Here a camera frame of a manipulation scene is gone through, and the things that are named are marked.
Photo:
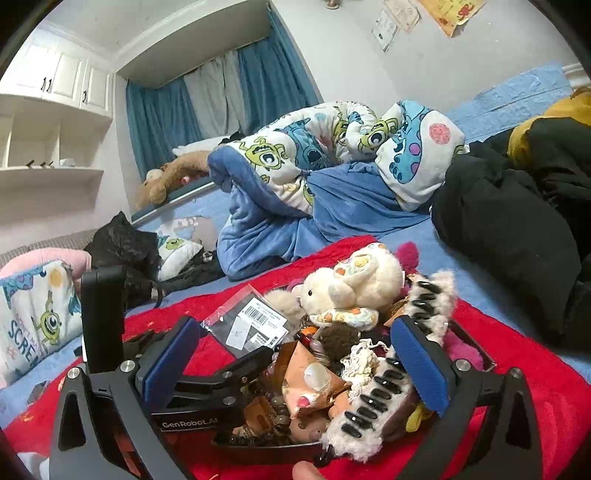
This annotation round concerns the red printed blanket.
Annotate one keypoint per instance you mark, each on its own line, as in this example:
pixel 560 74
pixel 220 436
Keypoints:
pixel 531 415

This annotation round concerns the person's right hand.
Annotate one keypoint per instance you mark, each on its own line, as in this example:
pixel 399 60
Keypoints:
pixel 307 470

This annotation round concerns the blue cartoon printed quilt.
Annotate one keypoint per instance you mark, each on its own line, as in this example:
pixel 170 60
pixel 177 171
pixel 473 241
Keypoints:
pixel 263 240

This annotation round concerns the black puffer jacket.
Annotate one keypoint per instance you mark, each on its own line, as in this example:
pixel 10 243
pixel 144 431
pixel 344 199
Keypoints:
pixel 120 244

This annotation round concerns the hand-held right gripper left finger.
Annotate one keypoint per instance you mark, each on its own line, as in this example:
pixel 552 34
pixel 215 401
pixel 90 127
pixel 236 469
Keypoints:
pixel 171 364

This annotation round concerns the white fluffy hair clip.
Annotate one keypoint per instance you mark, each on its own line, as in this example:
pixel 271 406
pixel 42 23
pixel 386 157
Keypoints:
pixel 383 397

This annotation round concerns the clear plastic packet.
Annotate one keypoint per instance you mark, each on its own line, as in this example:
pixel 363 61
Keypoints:
pixel 249 323

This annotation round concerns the dark brown lace scrunchie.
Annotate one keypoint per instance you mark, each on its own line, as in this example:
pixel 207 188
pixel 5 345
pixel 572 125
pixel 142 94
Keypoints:
pixel 339 334

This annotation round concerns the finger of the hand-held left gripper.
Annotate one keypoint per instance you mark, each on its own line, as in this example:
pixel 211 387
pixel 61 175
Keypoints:
pixel 207 401
pixel 240 367

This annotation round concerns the small yellow soft item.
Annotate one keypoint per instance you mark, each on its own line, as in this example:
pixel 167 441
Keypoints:
pixel 415 415

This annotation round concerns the black storage box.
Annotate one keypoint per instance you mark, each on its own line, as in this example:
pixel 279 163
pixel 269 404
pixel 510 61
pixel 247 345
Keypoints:
pixel 268 450

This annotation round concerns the yellow wall poster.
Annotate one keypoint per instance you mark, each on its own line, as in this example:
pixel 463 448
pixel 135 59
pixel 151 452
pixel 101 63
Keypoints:
pixel 450 14

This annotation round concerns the white wall cabinet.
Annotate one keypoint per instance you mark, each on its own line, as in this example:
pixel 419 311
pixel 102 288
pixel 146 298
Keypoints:
pixel 60 74

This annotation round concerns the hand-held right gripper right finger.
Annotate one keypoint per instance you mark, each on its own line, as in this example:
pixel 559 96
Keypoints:
pixel 420 369

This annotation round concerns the large cartoon printed pillow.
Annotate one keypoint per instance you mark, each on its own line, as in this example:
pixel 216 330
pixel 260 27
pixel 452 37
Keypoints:
pixel 37 314

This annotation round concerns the brown plush dog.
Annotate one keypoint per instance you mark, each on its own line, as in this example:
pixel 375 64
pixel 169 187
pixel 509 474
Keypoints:
pixel 175 175

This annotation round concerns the white braided scrunchie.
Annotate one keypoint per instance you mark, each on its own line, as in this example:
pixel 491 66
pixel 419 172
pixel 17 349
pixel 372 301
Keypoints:
pixel 364 362

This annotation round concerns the small cartoon printed pillow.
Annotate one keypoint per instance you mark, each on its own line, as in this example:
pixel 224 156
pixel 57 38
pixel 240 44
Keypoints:
pixel 178 249

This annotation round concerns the pink pillow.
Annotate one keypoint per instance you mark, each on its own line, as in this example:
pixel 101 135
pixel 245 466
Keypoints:
pixel 51 258

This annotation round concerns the white pillow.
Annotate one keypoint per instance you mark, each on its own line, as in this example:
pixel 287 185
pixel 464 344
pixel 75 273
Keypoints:
pixel 198 145

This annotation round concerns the blue foam wall panel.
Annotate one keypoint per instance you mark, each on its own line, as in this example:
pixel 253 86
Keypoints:
pixel 508 87

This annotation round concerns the white shelf unit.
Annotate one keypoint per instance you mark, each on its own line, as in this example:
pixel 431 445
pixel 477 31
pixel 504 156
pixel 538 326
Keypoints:
pixel 46 152

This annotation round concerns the yellow brown cloth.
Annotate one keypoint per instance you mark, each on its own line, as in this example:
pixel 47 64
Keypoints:
pixel 554 115

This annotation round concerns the white plush toy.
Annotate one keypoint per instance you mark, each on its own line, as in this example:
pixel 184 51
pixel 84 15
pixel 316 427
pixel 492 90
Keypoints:
pixel 351 281

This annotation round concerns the white wall poster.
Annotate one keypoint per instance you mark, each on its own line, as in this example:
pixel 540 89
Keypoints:
pixel 385 30

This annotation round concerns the black coat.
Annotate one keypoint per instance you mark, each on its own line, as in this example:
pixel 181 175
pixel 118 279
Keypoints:
pixel 508 221

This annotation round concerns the pink fluffy scrunchie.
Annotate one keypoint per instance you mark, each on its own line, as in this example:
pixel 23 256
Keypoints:
pixel 464 348

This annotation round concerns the blue curtain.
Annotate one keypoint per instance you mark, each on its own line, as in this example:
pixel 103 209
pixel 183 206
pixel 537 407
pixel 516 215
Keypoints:
pixel 277 74
pixel 157 120

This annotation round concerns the beige furry plush toy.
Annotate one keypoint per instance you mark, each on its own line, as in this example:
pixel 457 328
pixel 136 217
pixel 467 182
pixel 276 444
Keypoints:
pixel 281 302

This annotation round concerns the metal bed rail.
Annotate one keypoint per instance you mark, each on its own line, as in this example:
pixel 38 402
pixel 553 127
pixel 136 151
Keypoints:
pixel 184 194

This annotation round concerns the grey curtain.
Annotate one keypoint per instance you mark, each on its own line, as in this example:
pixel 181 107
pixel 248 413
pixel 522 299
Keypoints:
pixel 217 92

